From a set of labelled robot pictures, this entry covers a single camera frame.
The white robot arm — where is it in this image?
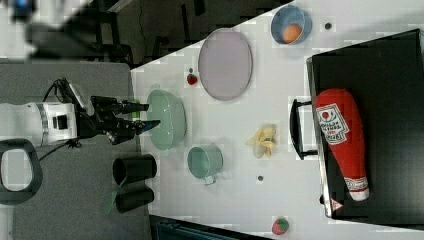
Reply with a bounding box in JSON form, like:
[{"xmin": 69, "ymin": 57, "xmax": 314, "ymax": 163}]
[{"xmin": 1, "ymin": 96, "xmax": 161, "ymax": 147}]

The peeled plush banana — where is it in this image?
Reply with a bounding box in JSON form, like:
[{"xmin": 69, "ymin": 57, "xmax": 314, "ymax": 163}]
[{"xmin": 246, "ymin": 125, "xmax": 276, "ymax": 159}]

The black curved chair frame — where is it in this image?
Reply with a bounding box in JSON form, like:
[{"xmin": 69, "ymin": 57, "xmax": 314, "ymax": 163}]
[{"xmin": 0, "ymin": 139, "xmax": 43, "ymax": 205}]

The large grey plate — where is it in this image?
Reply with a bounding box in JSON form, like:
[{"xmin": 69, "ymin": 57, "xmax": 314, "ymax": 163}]
[{"xmin": 198, "ymin": 28, "xmax": 253, "ymax": 101}]

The green perforated colander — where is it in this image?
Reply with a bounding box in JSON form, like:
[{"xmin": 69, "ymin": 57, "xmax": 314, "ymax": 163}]
[{"xmin": 147, "ymin": 89, "xmax": 187, "ymax": 150}]

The large plush strawberry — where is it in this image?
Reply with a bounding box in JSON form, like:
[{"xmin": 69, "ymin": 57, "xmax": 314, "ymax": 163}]
[{"xmin": 272, "ymin": 218, "xmax": 289, "ymax": 235}]

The orange fruit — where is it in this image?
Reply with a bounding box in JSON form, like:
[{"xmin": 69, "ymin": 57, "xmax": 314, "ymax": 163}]
[{"xmin": 283, "ymin": 24, "xmax": 302, "ymax": 44}]

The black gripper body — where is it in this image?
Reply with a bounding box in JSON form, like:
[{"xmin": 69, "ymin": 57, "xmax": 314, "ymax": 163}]
[{"xmin": 77, "ymin": 96, "xmax": 136, "ymax": 145}]

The black cylinder cup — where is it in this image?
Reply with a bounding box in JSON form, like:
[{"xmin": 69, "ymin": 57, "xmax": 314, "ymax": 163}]
[
  {"xmin": 115, "ymin": 187, "xmax": 155, "ymax": 213},
  {"xmin": 112, "ymin": 154, "xmax": 157, "ymax": 185}
]

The green mug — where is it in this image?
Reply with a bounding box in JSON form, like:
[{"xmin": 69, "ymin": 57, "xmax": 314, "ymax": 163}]
[{"xmin": 187, "ymin": 144, "xmax": 223, "ymax": 185}]

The red plush ketchup bottle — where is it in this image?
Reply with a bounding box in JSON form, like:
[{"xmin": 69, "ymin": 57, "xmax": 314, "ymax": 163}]
[{"xmin": 315, "ymin": 88, "xmax": 369, "ymax": 201}]

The small red strawberry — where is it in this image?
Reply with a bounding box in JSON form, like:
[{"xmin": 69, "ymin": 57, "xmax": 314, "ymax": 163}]
[{"xmin": 187, "ymin": 74, "xmax": 198, "ymax": 85}]

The black toaster oven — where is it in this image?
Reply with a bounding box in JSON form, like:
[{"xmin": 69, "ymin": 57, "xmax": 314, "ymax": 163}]
[{"xmin": 306, "ymin": 29, "xmax": 423, "ymax": 230}]

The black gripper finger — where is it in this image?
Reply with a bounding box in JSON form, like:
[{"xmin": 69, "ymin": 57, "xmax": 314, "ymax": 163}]
[
  {"xmin": 134, "ymin": 120, "xmax": 160, "ymax": 135},
  {"xmin": 122, "ymin": 102, "xmax": 149, "ymax": 114}
]

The blue bowl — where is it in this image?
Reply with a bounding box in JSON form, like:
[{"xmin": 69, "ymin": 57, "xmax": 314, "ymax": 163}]
[{"xmin": 271, "ymin": 5, "xmax": 312, "ymax": 45}]

